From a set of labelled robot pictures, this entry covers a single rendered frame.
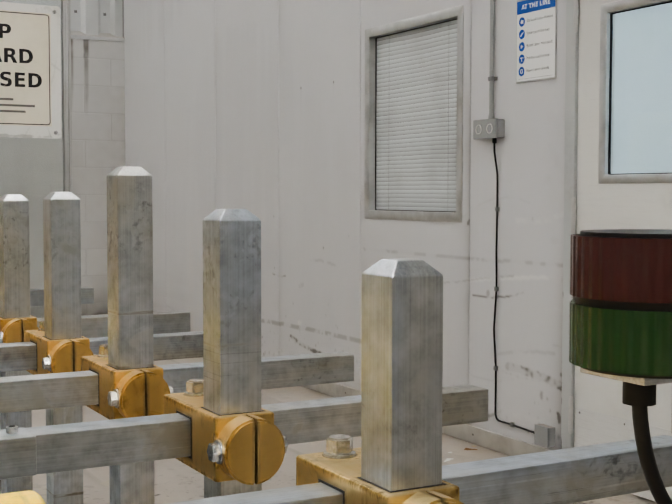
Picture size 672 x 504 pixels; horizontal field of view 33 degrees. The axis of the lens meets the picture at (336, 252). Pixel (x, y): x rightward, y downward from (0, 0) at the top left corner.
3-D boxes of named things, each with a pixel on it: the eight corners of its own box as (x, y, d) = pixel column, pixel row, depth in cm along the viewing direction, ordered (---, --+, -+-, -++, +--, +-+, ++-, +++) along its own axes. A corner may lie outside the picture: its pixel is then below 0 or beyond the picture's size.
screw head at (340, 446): (346, 449, 74) (346, 431, 74) (361, 456, 72) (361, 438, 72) (317, 453, 73) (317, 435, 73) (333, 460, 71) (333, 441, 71)
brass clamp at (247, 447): (223, 445, 98) (223, 388, 97) (292, 480, 86) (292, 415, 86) (156, 453, 95) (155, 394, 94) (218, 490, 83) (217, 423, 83)
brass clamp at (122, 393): (132, 399, 120) (131, 352, 119) (177, 422, 108) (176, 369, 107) (74, 404, 117) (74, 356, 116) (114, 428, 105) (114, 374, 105)
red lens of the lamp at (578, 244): (654, 286, 45) (655, 231, 45) (776, 298, 40) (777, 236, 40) (536, 292, 42) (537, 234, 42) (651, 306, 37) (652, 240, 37)
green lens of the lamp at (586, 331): (653, 347, 45) (654, 293, 45) (775, 368, 40) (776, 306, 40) (535, 358, 43) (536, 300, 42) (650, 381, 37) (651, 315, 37)
